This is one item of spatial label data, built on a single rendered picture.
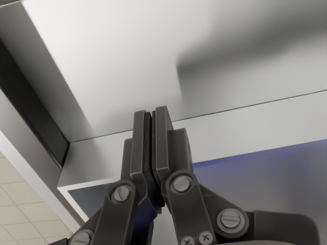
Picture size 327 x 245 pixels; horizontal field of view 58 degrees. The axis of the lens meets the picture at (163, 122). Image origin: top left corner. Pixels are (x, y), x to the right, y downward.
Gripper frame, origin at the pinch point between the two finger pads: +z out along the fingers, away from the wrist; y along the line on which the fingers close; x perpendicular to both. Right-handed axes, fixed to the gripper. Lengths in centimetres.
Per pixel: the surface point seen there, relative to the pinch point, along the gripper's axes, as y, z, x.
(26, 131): -6.8, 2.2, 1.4
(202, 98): 2.6, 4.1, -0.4
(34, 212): -110, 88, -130
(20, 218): -122, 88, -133
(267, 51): 6.2, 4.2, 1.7
